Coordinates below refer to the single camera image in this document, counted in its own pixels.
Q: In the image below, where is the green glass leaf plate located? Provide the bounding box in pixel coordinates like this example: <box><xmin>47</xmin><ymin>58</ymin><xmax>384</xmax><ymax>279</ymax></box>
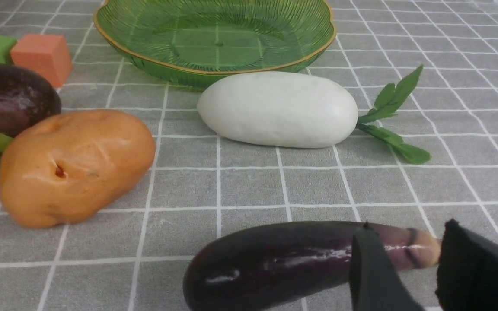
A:
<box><xmin>93</xmin><ymin>0</ymin><xmax>337</xmax><ymax>88</ymax></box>

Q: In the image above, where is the orange foam cube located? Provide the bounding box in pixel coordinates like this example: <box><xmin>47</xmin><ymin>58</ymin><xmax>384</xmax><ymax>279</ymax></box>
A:
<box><xmin>10</xmin><ymin>34</ymin><xmax>73</xmax><ymax>88</ymax></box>

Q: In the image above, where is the white radish with leaves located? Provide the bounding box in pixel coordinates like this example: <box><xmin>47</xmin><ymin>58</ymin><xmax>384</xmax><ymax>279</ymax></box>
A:
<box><xmin>196</xmin><ymin>65</ymin><xmax>431</xmax><ymax>165</ymax></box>

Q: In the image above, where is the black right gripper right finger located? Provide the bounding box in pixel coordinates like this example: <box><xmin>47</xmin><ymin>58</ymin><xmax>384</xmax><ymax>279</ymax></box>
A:
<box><xmin>435</xmin><ymin>220</ymin><xmax>498</xmax><ymax>311</ymax></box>

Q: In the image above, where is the brown potato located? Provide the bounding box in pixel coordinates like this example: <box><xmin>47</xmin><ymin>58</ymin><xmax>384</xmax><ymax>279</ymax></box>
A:
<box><xmin>0</xmin><ymin>109</ymin><xmax>156</xmax><ymax>228</ymax></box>

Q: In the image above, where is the purple eggplant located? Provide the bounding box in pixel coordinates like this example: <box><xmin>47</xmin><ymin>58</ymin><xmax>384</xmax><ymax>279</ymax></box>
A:
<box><xmin>182</xmin><ymin>221</ymin><xmax>441</xmax><ymax>311</ymax></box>

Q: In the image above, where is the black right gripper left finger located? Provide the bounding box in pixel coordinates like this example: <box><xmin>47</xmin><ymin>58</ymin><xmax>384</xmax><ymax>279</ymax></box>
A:
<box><xmin>349</xmin><ymin>223</ymin><xmax>423</xmax><ymax>311</ymax></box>

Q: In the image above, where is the dark purple mangosteen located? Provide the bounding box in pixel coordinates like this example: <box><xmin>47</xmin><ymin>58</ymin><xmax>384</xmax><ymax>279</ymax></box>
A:
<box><xmin>0</xmin><ymin>64</ymin><xmax>61</xmax><ymax>157</ymax></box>

